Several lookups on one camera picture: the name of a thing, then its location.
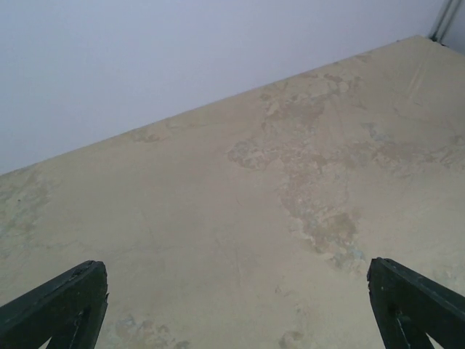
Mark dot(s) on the aluminium frame post right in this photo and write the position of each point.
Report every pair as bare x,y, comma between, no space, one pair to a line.
444,20

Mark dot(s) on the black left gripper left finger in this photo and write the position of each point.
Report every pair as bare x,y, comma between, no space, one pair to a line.
65,312

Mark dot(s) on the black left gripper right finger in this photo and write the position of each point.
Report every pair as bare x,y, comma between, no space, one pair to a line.
411,310

